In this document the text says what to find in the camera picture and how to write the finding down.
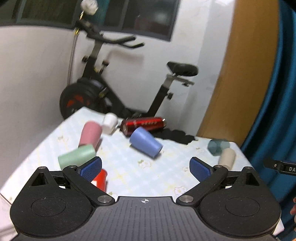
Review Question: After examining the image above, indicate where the beige plastic cup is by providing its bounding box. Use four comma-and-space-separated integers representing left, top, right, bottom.
218, 148, 236, 170

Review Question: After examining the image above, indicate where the small red plastic cup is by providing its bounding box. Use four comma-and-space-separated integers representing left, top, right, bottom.
91, 169, 107, 192

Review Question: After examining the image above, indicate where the green plastic cup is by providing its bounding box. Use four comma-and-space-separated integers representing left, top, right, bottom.
58, 145, 96, 170

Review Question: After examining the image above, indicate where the transparent teal plastic cup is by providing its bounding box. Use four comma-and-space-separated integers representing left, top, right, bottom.
207, 139, 230, 156

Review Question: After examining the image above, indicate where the pink plastic cup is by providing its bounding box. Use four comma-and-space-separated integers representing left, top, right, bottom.
78, 121, 102, 150

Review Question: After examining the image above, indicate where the small white plastic cup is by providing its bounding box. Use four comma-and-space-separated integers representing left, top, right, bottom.
101, 113, 118, 135

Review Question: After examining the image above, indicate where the blue plastic cup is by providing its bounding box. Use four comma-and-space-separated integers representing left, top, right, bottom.
129, 127, 163, 159

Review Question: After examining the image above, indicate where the person's hand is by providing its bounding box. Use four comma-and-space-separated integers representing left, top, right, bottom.
290, 197, 296, 219

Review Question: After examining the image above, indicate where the teal blue curtain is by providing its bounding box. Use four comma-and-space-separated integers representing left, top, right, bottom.
241, 1, 295, 228

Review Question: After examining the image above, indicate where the black cloth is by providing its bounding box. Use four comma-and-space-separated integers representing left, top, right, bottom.
151, 128, 196, 145

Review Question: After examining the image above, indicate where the floral light blue tablecloth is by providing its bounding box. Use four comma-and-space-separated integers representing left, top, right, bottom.
0, 106, 286, 237

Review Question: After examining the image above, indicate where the red metal thermos bottle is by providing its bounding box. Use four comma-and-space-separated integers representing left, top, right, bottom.
120, 117, 166, 137

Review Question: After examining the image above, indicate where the black exercise bike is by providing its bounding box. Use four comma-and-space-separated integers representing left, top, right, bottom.
59, 19, 199, 120

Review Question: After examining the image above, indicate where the wooden door panel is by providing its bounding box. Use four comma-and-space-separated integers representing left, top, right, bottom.
197, 1, 279, 146

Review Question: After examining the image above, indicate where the dark window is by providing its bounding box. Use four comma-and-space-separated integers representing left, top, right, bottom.
1, 1, 180, 41

